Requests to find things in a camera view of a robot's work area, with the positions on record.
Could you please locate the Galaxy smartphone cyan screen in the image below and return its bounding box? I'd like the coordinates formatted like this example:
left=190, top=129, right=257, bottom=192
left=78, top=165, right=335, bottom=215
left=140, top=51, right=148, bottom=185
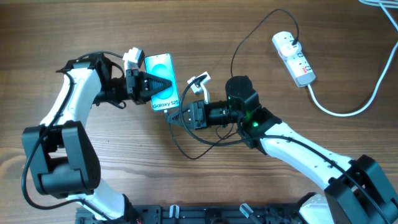
left=144, top=53, right=180, bottom=111

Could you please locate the black USB charging cable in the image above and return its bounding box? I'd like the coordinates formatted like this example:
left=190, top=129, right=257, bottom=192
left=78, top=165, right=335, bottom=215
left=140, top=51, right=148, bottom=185
left=163, top=8, right=300, bottom=161

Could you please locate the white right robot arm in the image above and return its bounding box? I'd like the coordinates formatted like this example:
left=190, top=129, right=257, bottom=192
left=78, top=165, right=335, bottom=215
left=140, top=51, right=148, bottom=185
left=165, top=76, right=397, bottom=223

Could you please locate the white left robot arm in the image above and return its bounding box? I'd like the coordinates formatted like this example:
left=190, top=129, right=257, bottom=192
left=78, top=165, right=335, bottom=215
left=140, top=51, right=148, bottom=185
left=21, top=48, right=172, bottom=223

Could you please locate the white charger plug adapter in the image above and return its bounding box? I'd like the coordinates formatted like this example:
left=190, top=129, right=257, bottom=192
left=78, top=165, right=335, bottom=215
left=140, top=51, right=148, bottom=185
left=278, top=42, right=302, bottom=60

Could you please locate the white power strip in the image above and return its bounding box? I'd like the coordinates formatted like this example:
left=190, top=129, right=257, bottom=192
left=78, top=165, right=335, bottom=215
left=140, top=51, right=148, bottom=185
left=272, top=31, right=316, bottom=88

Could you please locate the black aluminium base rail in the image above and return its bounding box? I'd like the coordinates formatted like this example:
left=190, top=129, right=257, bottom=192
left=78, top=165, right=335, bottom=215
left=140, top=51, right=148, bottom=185
left=75, top=203, right=312, bottom=224

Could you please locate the white power strip cord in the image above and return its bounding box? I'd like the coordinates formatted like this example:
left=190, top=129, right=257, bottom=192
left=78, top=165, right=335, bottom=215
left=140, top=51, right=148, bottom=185
left=307, top=0, right=398, bottom=118

